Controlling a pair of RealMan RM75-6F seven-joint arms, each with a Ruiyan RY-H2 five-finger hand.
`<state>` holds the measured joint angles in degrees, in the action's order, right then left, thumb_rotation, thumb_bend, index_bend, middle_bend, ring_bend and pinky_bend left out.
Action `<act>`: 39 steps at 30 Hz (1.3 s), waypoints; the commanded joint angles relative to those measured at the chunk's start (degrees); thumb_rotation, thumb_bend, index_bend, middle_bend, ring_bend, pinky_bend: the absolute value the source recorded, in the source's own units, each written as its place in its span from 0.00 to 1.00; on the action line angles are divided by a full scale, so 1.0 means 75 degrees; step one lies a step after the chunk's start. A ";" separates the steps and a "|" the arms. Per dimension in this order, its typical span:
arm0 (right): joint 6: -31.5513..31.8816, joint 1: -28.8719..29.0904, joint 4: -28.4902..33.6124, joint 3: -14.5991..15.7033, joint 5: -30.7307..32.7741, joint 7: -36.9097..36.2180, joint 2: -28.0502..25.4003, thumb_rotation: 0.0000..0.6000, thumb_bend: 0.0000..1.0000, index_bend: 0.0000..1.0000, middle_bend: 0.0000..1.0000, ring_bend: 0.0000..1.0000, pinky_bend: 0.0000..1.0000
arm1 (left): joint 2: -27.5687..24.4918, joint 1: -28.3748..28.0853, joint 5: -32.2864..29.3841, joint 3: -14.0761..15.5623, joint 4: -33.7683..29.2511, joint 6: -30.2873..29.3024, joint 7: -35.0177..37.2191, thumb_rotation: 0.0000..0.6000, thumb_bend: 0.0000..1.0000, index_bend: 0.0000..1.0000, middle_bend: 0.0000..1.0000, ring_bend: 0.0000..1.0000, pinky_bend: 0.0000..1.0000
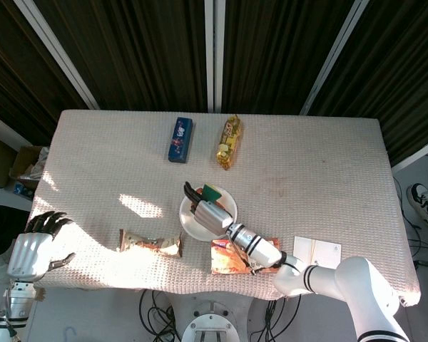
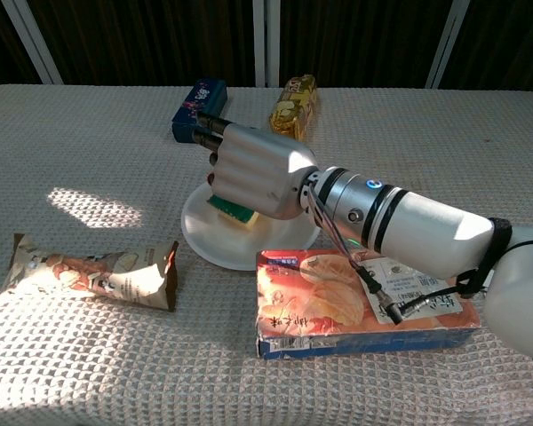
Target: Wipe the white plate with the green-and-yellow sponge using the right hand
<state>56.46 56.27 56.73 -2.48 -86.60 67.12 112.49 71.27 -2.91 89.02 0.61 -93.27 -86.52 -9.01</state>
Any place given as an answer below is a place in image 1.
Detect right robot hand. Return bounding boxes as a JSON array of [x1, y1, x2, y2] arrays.
[[183, 181, 235, 237]]

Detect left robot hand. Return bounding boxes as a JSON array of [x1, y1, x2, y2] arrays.
[[6, 210, 76, 283]]

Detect white round plate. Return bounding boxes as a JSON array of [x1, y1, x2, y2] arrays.
[[178, 185, 238, 242]]

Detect green yellow sponge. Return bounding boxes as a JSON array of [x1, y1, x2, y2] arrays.
[[201, 182, 223, 202]]

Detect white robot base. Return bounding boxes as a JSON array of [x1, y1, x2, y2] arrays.
[[180, 301, 244, 342]]

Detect beige waffle tablecloth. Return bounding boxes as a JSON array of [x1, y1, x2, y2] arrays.
[[9, 109, 422, 307]]

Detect orange food packet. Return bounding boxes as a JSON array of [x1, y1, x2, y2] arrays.
[[210, 237, 281, 275]]

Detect brown white snack wrapper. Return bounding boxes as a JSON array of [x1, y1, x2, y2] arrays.
[[118, 228, 183, 258]]

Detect yellow snack packet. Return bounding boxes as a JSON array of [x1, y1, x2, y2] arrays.
[[214, 114, 243, 171]]

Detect blue rectangular box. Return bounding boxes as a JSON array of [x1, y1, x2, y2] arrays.
[[167, 116, 195, 165]]

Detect cardboard box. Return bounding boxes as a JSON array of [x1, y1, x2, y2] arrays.
[[9, 145, 50, 190]]

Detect white paper card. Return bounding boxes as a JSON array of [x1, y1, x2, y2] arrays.
[[292, 235, 342, 269]]

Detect black white sneaker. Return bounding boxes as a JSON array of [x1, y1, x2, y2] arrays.
[[406, 182, 428, 229]]

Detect black floor cables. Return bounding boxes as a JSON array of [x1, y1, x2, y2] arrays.
[[138, 289, 182, 342]]

